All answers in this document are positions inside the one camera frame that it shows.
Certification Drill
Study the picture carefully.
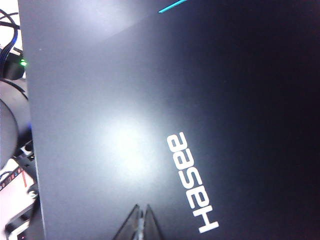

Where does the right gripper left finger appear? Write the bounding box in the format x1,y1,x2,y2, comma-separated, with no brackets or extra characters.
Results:
112,203,142,240

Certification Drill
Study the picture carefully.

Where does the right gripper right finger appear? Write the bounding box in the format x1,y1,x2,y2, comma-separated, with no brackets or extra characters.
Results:
144,204,164,240

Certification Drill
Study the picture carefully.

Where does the black Hasee laptop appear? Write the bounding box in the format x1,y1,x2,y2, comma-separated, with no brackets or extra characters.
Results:
17,0,320,240

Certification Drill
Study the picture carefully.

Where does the red white printed label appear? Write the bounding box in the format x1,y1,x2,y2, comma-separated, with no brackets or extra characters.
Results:
0,159,39,228

